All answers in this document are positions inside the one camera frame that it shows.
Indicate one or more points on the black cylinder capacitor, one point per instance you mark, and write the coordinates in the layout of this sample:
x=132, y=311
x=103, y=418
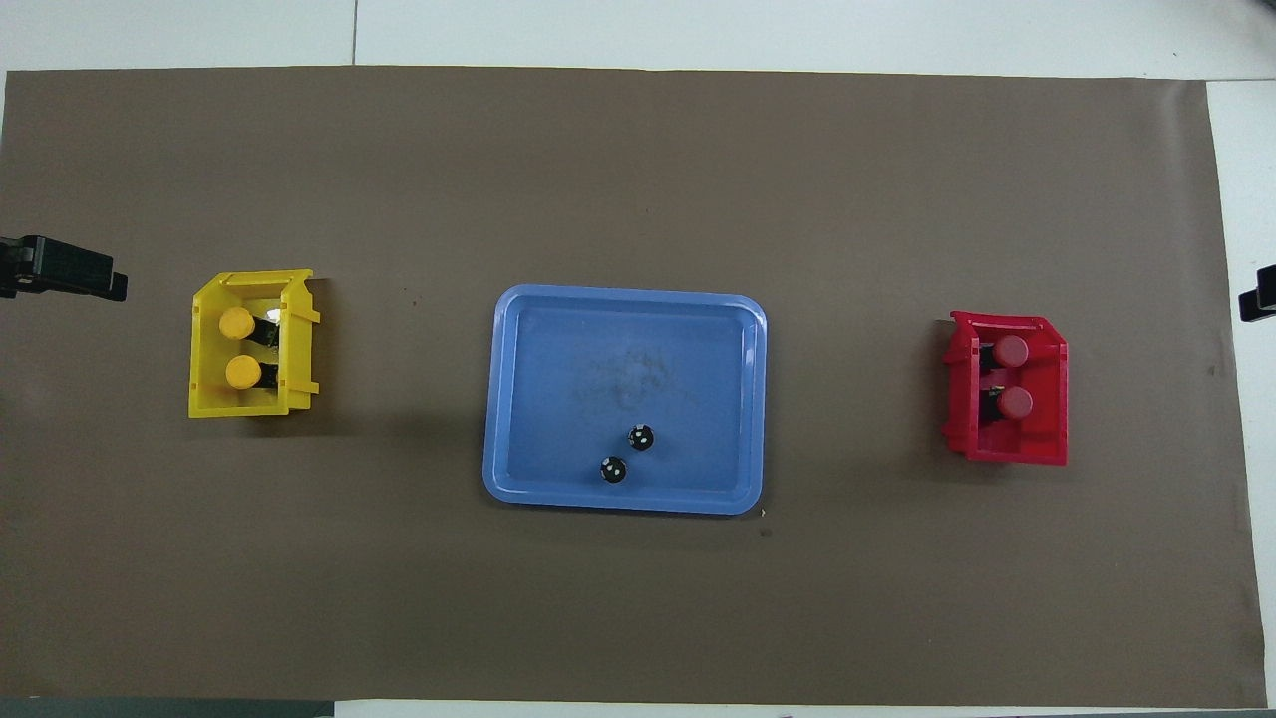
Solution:
x=641, y=437
x=613, y=470

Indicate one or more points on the red push button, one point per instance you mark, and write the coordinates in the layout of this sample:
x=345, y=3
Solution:
x=1010, y=350
x=1015, y=402

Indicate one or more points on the yellow plastic bin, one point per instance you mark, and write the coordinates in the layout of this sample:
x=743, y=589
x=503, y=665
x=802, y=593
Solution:
x=204, y=394

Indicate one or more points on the red plastic bin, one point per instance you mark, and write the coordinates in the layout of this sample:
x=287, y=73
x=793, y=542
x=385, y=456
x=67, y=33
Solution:
x=1047, y=439

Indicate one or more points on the brown table mat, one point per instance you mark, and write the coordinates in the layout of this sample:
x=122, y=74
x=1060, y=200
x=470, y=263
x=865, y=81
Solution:
x=638, y=150

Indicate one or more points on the yellow push button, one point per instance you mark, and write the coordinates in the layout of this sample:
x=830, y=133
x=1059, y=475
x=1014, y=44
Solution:
x=242, y=372
x=236, y=323

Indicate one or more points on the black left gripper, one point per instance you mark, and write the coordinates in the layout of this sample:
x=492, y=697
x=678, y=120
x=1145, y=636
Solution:
x=10, y=267

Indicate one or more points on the blue plastic tray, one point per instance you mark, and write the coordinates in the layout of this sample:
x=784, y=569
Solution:
x=558, y=399

